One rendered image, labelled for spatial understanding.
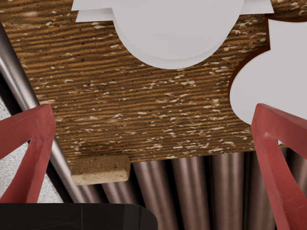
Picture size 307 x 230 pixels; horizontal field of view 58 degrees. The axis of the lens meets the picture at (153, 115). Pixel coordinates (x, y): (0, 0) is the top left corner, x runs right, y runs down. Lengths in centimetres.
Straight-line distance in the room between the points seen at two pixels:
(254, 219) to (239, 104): 24
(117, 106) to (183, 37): 11
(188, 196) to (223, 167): 7
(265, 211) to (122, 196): 20
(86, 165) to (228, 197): 20
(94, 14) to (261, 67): 14
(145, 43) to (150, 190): 23
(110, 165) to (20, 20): 16
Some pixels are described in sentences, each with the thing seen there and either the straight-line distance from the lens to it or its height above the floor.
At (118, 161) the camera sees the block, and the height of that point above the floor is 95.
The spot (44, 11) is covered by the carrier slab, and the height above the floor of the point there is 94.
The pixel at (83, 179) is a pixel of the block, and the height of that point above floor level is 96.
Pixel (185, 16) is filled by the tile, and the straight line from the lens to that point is 18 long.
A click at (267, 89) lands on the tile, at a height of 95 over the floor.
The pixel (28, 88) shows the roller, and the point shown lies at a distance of 30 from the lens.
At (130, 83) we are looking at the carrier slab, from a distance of 25.
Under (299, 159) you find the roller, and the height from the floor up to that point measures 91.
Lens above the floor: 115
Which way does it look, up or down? 53 degrees down
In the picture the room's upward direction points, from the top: 179 degrees counter-clockwise
